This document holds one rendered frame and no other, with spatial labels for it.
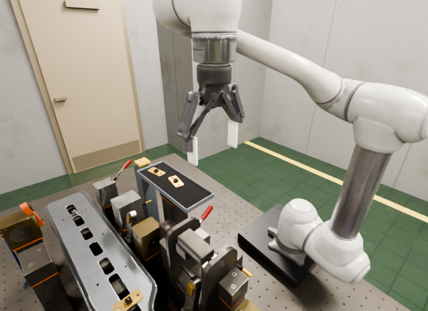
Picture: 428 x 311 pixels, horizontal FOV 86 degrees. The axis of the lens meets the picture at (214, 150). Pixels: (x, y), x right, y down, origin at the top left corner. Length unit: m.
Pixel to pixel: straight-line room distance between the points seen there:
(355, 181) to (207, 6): 0.69
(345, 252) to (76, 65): 3.22
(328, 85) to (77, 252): 1.03
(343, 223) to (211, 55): 0.76
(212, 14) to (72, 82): 3.04
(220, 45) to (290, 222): 0.86
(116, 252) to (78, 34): 2.82
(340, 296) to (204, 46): 1.16
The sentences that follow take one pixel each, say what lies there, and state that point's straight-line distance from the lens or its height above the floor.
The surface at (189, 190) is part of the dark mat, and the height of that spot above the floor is 1.16.
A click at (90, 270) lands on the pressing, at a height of 1.00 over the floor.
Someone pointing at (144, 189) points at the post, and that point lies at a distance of 1.24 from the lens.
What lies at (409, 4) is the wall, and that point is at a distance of 3.37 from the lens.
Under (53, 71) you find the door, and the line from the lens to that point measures 3.38.
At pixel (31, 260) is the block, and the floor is 1.03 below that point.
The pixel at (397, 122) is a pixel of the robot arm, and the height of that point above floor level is 1.52.
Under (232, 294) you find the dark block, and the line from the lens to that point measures 0.70.
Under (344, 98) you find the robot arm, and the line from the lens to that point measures 0.82.
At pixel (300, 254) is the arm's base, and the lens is 1.28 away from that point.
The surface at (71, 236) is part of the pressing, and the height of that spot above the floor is 1.00.
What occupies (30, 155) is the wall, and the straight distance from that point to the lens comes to 3.64.
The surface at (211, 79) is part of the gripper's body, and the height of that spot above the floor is 1.64.
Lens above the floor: 1.72
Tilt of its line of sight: 26 degrees down
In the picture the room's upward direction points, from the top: straight up
